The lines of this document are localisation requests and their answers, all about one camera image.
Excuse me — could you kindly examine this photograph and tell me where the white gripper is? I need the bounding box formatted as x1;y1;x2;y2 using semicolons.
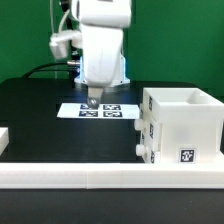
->
49;0;132;109

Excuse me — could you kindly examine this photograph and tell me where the white marker sheet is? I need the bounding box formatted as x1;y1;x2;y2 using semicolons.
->
57;103;140;119

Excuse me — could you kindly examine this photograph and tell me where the white U-shaped fence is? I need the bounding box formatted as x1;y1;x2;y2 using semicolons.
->
0;127;224;190

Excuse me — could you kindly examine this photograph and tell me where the white drawer cabinet box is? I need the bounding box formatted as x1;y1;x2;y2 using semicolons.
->
142;88;224;164

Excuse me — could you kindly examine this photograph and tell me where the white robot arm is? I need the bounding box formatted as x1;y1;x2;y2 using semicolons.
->
49;0;132;109

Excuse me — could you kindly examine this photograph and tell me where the white drawer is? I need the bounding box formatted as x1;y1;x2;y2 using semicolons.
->
134;105;161;140
136;133;161;164

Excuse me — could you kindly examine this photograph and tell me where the white hanging cable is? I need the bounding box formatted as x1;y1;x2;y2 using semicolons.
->
49;0;58;80

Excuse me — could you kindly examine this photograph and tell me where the white front drawer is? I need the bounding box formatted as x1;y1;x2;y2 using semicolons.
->
136;133;161;164

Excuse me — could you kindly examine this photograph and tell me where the black cable on base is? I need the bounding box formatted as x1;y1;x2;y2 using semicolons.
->
21;61;81;80

